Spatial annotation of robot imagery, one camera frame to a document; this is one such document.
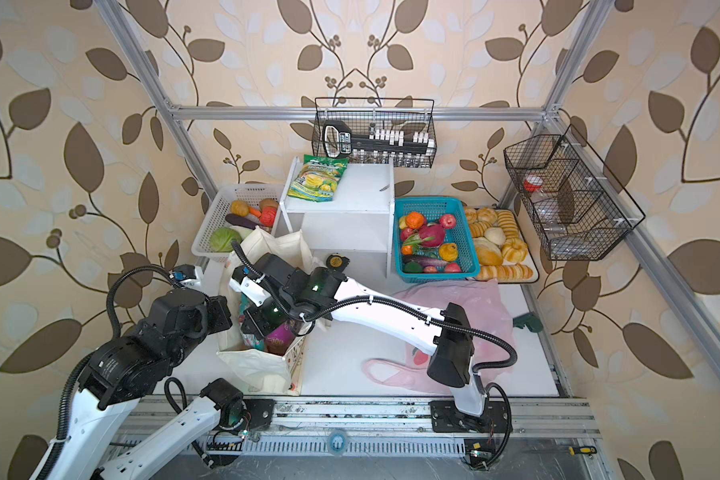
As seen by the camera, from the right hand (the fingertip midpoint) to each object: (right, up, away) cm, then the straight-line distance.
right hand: (242, 330), depth 63 cm
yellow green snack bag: (+13, +36, +16) cm, 41 cm away
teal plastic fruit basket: (+59, +21, +42) cm, 75 cm away
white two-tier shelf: (+23, +26, +31) cm, 46 cm away
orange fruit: (+43, +26, +42) cm, 65 cm away
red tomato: (-11, +28, +46) cm, 54 cm away
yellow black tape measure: (+16, +12, +39) cm, 43 cm away
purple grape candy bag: (+4, -6, +13) cm, 15 cm away
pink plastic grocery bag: (+61, 0, +26) cm, 66 cm away
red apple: (+55, +26, +45) cm, 76 cm away
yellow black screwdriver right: (+77, -30, +7) cm, 83 cm away
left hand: (-4, +6, +3) cm, 8 cm away
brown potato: (-24, +31, +52) cm, 65 cm away
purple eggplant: (-26, +27, +52) cm, 64 cm away
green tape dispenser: (+76, -6, +26) cm, 80 cm away
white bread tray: (+83, +13, +40) cm, 93 cm away
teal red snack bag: (+1, -3, +2) cm, 4 cm away
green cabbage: (-24, +19, +38) cm, 49 cm away
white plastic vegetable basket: (-30, +27, +46) cm, 61 cm away
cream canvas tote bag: (+2, -5, -3) cm, 6 cm away
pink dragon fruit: (+49, +21, +39) cm, 66 cm away
